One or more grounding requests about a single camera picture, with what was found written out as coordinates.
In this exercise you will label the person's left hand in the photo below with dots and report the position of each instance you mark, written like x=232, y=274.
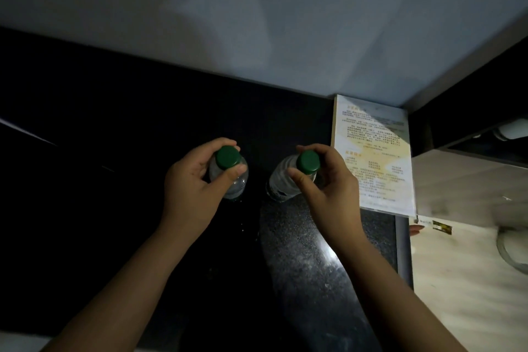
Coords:
x=185, y=195

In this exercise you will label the person's right hand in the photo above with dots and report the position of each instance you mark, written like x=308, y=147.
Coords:
x=334, y=203

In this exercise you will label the person's left thumb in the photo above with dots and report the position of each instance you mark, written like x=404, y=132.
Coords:
x=229, y=177

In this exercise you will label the person's right thumb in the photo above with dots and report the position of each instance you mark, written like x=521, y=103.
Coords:
x=299, y=179

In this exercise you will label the clear bottle with green cap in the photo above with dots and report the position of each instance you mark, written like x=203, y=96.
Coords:
x=280, y=182
x=237, y=189

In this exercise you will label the person's right forearm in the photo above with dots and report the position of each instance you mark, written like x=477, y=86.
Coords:
x=392, y=302

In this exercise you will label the person's left forearm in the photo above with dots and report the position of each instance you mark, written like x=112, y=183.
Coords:
x=123, y=294

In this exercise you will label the printed notice sheet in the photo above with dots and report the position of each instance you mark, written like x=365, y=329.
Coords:
x=377, y=153

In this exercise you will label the small yellow label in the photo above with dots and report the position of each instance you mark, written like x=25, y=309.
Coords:
x=442, y=228

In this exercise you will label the dark cabinet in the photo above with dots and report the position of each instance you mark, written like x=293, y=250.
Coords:
x=466, y=100

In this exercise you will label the grey round bin rim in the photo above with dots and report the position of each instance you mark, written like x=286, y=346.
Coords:
x=505, y=255

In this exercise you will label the white cylindrical fixture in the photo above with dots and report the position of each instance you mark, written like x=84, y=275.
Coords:
x=513, y=129

